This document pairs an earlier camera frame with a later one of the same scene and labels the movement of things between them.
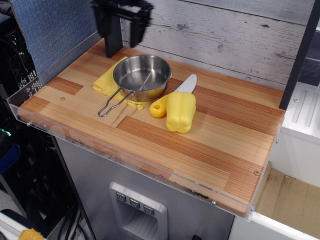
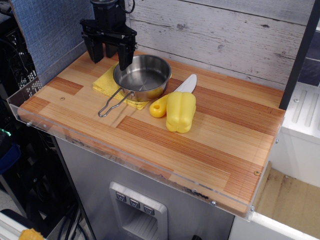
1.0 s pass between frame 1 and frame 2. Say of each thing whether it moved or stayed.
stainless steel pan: stayed
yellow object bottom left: stayed
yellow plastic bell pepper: stayed
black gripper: moved
